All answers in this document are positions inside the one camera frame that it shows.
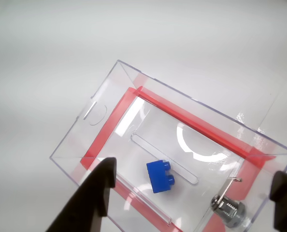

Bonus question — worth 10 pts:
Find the blue lego brick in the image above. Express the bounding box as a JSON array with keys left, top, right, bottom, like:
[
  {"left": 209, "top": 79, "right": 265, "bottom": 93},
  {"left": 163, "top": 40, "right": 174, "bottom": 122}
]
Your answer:
[{"left": 146, "top": 159, "right": 175, "bottom": 194}]

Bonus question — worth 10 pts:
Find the silver lock cylinder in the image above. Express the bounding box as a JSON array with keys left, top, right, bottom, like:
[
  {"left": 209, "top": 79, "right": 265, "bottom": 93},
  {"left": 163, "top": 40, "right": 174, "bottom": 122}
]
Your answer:
[{"left": 211, "top": 177, "right": 247, "bottom": 229}]

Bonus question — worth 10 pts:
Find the transparent plastic box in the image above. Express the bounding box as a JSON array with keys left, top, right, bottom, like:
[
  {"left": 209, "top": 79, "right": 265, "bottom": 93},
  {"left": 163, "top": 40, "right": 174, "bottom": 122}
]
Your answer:
[{"left": 49, "top": 59, "right": 287, "bottom": 232}]

